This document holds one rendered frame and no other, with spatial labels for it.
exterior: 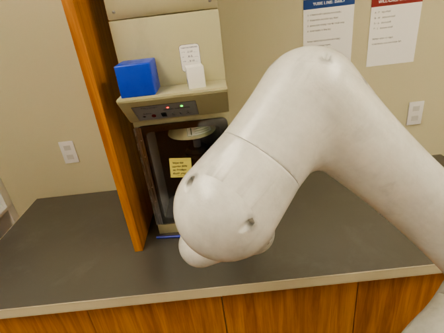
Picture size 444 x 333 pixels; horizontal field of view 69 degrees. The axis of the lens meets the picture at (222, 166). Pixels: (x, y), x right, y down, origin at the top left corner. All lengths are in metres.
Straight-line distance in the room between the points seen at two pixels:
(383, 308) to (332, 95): 1.06
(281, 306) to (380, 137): 0.89
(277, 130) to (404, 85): 1.43
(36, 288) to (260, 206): 1.07
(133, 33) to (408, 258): 1.10
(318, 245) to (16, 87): 1.42
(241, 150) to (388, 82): 1.41
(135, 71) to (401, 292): 1.10
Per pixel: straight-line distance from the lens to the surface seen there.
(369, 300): 1.29
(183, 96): 0.95
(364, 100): 0.39
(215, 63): 1.04
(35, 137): 1.77
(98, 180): 1.77
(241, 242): 0.33
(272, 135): 0.34
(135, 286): 1.15
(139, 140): 1.12
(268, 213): 0.34
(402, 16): 1.67
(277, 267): 1.12
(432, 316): 0.59
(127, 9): 1.06
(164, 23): 1.04
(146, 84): 0.96
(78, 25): 1.00
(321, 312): 1.27
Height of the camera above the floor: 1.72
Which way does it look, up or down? 27 degrees down
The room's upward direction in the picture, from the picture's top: 7 degrees counter-clockwise
